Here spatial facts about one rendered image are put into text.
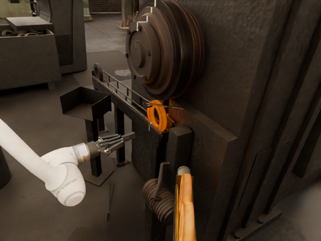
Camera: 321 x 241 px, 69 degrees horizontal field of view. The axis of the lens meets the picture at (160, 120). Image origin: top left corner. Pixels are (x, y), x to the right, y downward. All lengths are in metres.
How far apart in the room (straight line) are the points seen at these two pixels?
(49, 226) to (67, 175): 0.91
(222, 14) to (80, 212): 1.51
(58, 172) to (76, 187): 0.08
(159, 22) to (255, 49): 0.41
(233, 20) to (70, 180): 0.84
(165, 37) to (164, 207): 0.75
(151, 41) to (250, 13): 0.39
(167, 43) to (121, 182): 1.28
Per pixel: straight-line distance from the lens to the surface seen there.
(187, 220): 0.78
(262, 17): 0.89
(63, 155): 1.07
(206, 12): 1.09
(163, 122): 1.25
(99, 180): 2.00
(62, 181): 0.94
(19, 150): 0.92
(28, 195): 2.05
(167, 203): 1.15
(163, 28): 1.03
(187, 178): 0.92
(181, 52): 0.97
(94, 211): 1.82
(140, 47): 1.08
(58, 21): 3.95
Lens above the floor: 1.42
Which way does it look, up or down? 31 degrees down
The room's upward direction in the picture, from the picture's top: 4 degrees clockwise
